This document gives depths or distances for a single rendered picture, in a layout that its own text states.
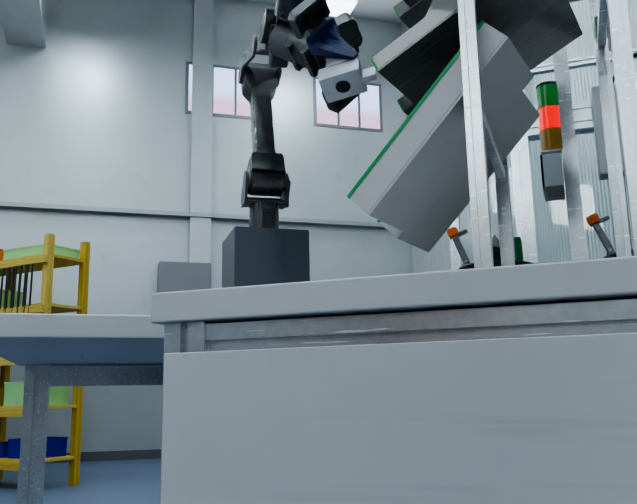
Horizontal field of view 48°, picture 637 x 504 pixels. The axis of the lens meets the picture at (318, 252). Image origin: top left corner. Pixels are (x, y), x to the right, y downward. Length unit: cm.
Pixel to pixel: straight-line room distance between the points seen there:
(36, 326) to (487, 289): 54
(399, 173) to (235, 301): 34
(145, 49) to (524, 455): 1089
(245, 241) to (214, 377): 62
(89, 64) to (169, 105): 126
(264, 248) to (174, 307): 60
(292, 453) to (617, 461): 27
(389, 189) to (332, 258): 990
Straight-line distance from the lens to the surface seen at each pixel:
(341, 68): 108
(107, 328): 91
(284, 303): 66
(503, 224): 118
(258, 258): 128
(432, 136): 93
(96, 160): 1063
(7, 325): 91
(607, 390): 61
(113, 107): 1092
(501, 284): 61
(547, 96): 164
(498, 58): 95
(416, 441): 62
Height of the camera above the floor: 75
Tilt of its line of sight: 12 degrees up
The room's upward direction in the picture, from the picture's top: 1 degrees counter-clockwise
